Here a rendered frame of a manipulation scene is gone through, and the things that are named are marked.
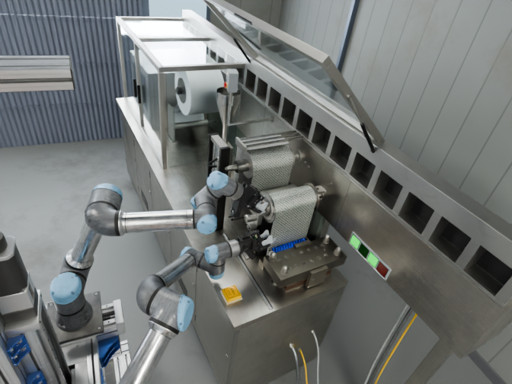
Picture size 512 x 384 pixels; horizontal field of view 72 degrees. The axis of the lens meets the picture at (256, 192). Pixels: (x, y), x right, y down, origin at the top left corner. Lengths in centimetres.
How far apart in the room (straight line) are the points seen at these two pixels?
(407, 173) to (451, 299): 48
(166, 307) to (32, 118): 361
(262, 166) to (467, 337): 109
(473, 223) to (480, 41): 162
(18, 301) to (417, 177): 138
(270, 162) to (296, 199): 24
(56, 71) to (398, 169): 117
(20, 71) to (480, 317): 148
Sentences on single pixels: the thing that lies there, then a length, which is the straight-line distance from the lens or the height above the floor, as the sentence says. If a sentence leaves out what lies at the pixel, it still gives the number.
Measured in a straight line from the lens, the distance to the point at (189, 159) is 257.
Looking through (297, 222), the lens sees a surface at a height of 116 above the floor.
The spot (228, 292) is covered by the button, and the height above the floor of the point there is 92.
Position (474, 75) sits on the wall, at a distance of 277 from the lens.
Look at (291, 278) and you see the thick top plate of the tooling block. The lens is 173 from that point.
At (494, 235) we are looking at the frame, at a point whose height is 164.
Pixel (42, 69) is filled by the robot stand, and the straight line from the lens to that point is 88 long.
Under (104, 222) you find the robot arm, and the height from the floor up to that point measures 140.
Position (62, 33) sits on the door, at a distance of 433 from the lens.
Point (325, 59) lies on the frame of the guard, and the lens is 118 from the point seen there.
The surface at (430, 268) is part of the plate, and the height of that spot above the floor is 137.
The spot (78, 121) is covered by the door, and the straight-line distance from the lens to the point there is 467.
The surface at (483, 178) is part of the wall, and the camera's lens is 275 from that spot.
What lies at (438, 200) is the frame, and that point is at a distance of 141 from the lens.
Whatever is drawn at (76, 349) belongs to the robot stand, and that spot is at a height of 73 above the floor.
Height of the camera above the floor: 231
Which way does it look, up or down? 37 degrees down
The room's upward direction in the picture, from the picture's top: 9 degrees clockwise
